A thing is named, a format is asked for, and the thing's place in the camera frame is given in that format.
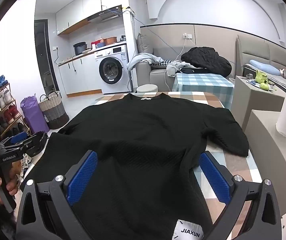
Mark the round grey stool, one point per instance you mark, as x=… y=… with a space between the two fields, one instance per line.
x=148 y=89

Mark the light blue pillow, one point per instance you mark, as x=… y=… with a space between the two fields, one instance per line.
x=263 y=66

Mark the houndstooth cushion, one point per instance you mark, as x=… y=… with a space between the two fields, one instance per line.
x=163 y=63

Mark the green toy figure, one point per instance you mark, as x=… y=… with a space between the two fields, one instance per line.
x=261 y=78

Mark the brown basin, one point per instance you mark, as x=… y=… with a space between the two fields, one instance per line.
x=110 y=41

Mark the beige low cabinet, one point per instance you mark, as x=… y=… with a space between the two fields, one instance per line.
x=253 y=100
x=265 y=155

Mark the teal checked tablecloth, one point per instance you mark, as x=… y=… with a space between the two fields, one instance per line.
x=203 y=85

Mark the beige padded headboard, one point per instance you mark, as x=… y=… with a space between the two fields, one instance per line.
x=258 y=50

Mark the black knit sweater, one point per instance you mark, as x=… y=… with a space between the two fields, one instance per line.
x=133 y=142

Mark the person's left hand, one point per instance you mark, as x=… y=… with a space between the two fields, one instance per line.
x=12 y=185

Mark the grey sofa cushion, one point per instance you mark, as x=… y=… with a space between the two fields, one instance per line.
x=145 y=43

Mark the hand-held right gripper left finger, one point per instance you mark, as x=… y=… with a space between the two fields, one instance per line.
x=82 y=177

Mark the white wall socket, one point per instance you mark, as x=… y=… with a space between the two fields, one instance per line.
x=187 y=36

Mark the metal shoe rack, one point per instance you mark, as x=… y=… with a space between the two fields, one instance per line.
x=15 y=102

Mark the grey sofa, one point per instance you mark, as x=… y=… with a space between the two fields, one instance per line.
x=155 y=75

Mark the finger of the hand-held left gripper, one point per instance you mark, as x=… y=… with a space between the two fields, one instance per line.
x=17 y=138
x=34 y=143

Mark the white base cabinets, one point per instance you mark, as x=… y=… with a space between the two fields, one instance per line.
x=80 y=77

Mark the dark door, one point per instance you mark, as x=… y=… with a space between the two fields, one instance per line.
x=44 y=55

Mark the row of assorted shoes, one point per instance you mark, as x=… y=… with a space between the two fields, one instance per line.
x=0 y=82

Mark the purple bag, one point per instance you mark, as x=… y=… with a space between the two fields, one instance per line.
x=32 y=115

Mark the black flat bag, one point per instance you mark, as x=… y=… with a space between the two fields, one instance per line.
x=193 y=70

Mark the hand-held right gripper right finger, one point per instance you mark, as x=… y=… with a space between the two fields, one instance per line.
x=214 y=177

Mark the white wall cabinets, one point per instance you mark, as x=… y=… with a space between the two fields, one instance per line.
x=82 y=7

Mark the light blue blanket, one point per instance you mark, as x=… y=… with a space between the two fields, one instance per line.
x=143 y=58

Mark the black puffer jacket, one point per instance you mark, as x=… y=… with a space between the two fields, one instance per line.
x=205 y=60

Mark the grey crumpled garment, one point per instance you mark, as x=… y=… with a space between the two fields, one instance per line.
x=175 y=68

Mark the woven laundry basket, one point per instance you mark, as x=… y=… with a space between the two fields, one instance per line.
x=54 y=115

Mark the dark cooking pot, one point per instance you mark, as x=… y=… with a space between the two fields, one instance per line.
x=79 y=48

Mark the brown blue checked tablecloth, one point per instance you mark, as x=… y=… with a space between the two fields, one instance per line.
x=233 y=170

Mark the black range hood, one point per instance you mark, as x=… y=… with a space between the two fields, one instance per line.
x=105 y=15

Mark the white washing machine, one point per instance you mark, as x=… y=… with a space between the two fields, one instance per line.
x=112 y=72

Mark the red box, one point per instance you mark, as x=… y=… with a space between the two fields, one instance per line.
x=96 y=45

